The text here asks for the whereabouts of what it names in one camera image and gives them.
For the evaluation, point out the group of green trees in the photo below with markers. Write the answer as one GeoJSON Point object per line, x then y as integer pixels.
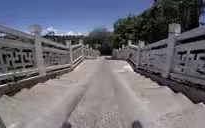
{"type": "Point", "coordinates": [146, 25]}

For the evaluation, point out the stone balustrade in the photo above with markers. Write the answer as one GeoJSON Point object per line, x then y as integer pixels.
{"type": "Point", "coordinates": [38, 53]}
{"type": "Point", "coordinates": [171, 50]}

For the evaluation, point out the pale stone bridge path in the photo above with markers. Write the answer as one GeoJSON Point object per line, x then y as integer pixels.
{"type": "Point", "coordinates": [101, 93]}

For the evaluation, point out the robot's own part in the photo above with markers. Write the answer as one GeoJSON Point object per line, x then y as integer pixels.
{"type": "Point", "coordinates": [137, 124]}
{"type": "Point", "coordinates": [66, 125]}

